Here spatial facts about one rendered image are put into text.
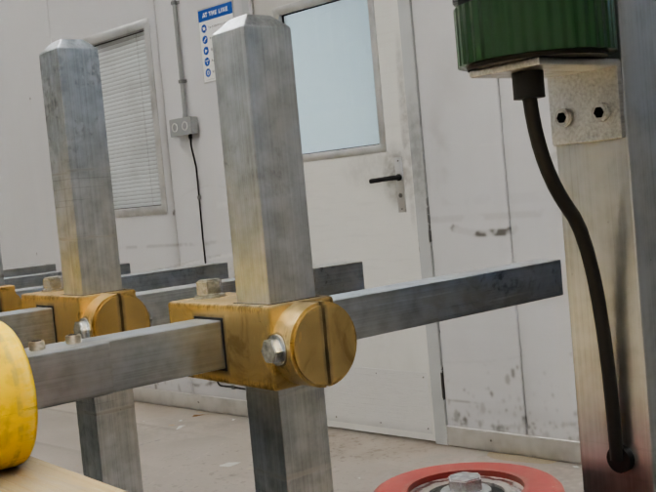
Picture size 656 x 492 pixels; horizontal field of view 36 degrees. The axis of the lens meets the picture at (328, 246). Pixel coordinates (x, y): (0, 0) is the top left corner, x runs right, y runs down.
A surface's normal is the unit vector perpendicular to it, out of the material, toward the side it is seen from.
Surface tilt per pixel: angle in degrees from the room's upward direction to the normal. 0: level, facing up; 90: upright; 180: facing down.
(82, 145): 90
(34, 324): 90
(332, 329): 90
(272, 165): 90
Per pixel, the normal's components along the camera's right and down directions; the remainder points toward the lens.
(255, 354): -0.77, 0.11
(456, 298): 0.63, -0.02
